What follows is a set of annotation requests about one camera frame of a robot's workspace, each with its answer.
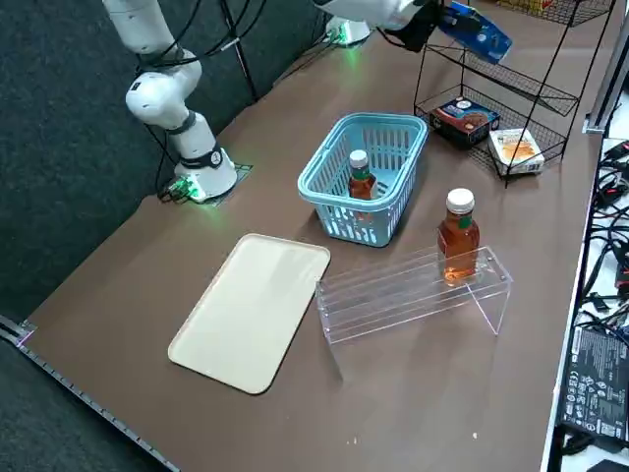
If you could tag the white Franzzi cracker box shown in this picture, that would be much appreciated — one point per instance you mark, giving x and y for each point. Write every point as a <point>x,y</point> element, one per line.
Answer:
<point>516,150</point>

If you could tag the clear acrylic beverage shelf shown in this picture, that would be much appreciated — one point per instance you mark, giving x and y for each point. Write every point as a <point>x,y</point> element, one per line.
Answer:
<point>403,300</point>

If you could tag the aluminium frame post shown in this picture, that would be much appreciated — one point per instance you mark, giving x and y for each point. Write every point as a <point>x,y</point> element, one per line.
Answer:
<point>609,64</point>

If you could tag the aluminium table edge rail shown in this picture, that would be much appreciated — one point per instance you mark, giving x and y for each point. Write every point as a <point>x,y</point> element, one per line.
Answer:
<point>74,388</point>

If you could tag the light blue plastic shopping basket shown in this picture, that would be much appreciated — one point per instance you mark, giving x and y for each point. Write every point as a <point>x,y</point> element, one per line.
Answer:
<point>393,147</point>

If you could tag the cream plastic tray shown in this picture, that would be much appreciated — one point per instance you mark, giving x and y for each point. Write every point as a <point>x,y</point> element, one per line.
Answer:
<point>250,310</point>

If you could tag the yellow Nabati wafer box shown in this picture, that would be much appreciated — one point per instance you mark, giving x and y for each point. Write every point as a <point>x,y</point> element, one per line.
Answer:
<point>528,5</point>

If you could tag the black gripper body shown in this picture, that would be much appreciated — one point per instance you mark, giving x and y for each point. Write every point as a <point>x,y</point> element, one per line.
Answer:
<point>422,24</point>

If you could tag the dark chocolate cookie box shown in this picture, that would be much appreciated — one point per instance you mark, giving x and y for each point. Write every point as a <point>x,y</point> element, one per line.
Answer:
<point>464,123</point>

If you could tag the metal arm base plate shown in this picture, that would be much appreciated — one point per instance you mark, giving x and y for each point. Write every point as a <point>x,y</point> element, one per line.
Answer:
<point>241,169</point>

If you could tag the blue Oreo cookie box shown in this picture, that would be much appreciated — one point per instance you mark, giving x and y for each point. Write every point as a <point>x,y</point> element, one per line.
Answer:
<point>489,41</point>

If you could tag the amber tea bottle white cap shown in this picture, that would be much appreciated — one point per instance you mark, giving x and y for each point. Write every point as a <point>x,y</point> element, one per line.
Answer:
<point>458,241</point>
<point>362,184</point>

